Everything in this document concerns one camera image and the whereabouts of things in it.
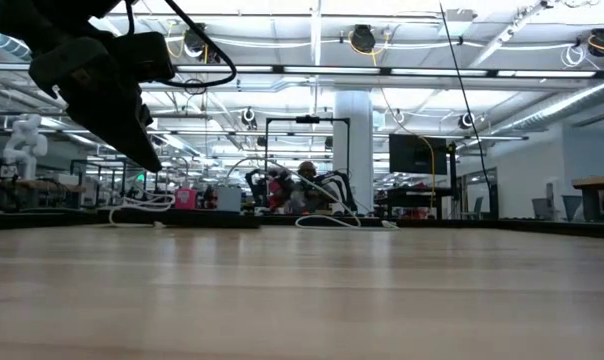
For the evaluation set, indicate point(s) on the pink USB charger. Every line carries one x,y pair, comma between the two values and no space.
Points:
185,198

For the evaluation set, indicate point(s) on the white USB charger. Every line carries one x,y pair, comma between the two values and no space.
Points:
229,198

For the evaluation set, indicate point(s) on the black power strip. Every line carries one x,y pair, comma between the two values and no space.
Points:
207,218

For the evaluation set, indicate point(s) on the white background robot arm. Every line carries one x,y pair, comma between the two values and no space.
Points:
24,140

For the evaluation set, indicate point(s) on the wooden workbench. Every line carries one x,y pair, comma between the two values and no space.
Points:
32,186

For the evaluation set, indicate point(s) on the person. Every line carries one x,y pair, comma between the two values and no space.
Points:
307,170

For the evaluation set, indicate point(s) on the black monitor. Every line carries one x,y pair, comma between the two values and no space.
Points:
414,155

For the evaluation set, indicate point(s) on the black monitor pole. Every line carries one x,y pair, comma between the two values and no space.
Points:
453,175

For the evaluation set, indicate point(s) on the grey chair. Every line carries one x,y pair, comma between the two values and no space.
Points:
542,207

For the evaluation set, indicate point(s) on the wooden background table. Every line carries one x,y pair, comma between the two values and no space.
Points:
597,181

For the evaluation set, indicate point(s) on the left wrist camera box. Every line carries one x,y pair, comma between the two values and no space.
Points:
142,57

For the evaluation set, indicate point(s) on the silver ventilation duct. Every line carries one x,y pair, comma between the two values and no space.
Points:
2,47
557,107

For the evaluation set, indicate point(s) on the black table frame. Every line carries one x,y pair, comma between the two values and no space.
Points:
482,225

